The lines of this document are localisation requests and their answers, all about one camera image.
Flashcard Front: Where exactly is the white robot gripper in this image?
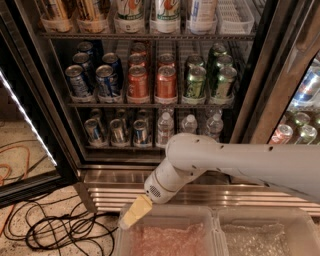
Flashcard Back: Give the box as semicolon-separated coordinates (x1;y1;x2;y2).
119;157;206;230

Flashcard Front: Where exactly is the blue silver redbull can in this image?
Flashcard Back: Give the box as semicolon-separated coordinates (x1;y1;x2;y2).
133;119;148;145

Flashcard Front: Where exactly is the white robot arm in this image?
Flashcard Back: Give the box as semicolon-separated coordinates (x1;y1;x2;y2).
119;133;320;230

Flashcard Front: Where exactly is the steel fridge base grille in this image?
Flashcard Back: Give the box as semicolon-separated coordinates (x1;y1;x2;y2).
82;169;320;217

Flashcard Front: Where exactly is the redbull can front middle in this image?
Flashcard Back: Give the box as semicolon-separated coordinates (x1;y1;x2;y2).
110;119;126;143

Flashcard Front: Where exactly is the redbull can front left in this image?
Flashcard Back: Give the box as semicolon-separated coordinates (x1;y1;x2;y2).
84;119;104;144

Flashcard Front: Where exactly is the open glass fridge door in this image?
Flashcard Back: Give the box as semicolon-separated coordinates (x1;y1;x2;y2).
0;0;77;208

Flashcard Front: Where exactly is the orange soda can front left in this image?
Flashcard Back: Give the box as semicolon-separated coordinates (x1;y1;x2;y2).
127;65;149;101

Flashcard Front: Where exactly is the orange soda can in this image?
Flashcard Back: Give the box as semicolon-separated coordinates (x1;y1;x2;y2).
156;65;176;99
127;65;149;101

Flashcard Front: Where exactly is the orange soda can front right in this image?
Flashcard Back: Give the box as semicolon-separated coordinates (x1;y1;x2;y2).
156;65;176;99

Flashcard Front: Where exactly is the green soda can front left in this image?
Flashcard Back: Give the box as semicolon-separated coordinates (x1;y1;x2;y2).
184;66;206;99

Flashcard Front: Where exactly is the green soda can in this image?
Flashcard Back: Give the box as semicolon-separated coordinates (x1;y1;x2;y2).
210;66;237;104
184;66;206;99

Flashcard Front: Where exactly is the blue pepsi can front right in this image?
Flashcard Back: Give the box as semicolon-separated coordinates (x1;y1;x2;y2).
96;65;121;98

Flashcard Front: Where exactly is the blue pepsi can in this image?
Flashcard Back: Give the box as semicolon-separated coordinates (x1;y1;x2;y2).
65;65;92;98
96;65;121;98

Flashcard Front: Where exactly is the blue pepsi can front left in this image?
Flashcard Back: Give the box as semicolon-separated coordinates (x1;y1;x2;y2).
65;65;92;98

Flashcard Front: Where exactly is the green soda can front right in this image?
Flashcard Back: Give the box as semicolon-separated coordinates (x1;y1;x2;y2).
210;66;237;104

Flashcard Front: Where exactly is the empty white shelf basket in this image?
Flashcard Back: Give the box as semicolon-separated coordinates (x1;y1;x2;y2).
216;0;255;35

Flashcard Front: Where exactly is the left clear plastic bin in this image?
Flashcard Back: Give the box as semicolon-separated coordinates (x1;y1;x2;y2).
113;205;219;256

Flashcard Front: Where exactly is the clear plastic bin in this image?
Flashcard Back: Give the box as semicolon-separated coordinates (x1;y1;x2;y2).
215;207;320;256
113;205;219;256

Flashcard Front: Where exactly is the water bottle front left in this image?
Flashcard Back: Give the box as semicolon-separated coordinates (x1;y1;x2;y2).
157;112;174;147

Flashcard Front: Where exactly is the water bottle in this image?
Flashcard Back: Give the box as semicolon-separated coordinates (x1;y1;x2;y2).
180;114;198;134
157;112;174;147
205;113;224;140

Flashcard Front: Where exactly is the water bottle front middle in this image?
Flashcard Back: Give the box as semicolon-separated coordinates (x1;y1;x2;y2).
180;114;198;134

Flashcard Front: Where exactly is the water bottle front right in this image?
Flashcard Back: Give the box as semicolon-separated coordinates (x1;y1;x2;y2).
205;113;224;140

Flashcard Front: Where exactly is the right clear plastic bin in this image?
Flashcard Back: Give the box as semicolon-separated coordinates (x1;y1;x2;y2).
215;207;320;256

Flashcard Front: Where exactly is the black cable on floor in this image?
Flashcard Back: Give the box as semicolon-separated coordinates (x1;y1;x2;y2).
3;189;119;256

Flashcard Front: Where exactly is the orange cable on floor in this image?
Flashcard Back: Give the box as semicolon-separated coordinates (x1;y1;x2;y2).
0;143;32;234

